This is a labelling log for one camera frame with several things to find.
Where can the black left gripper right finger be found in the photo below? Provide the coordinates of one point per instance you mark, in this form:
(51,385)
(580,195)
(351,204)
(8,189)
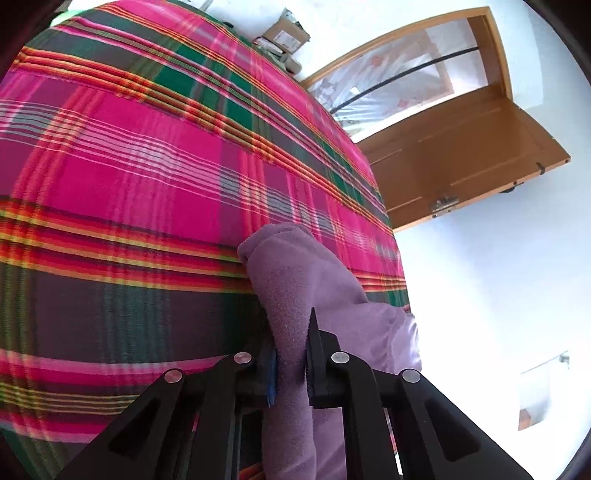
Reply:
(398,426)

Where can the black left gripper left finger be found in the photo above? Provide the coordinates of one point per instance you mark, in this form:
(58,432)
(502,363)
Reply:
(183,426)

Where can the purple fleece garment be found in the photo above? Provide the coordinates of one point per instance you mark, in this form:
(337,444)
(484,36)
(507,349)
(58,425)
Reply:
(297,278)

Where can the pink plaid bed sheet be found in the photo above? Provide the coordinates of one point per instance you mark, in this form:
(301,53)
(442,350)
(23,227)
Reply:
(141,143)

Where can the orange wooden door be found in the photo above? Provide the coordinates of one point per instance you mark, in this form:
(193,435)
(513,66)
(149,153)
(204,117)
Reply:
(471,147)

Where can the translucent mesh door curtain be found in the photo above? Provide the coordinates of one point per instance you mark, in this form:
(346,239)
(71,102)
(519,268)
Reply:
(365,99)

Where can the brown cardboard box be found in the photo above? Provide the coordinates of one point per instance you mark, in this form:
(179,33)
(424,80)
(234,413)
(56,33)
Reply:
(287,33)

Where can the metal door handle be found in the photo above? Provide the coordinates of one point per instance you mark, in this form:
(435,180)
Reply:
(443,204)

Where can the wooden door frame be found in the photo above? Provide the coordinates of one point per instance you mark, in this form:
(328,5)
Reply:
(413,41)

